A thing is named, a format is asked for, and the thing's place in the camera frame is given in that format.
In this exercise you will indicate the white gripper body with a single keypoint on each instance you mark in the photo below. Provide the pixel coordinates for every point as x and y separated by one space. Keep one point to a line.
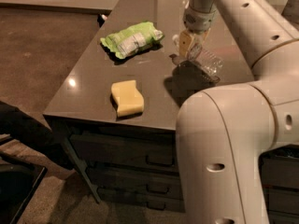
199 21

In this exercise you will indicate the clear plastic water bottle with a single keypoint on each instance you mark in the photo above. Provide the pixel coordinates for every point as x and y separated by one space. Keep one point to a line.
201 58

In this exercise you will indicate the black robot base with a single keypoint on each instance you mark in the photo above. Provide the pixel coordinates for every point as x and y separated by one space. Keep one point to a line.
18 177

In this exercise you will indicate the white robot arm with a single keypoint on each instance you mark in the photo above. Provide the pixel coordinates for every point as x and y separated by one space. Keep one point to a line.
221 132

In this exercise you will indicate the green snack bag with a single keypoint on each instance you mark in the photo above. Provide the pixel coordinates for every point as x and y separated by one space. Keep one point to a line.
136 38

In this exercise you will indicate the yellow sponge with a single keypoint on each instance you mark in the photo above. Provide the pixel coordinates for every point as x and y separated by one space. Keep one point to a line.
127 97

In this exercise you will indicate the small dark object behind counter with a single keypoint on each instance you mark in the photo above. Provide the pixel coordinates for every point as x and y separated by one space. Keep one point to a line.
101 19

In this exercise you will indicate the grey drawer cabinet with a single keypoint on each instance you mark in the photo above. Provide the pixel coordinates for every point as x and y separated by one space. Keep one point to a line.
139 166

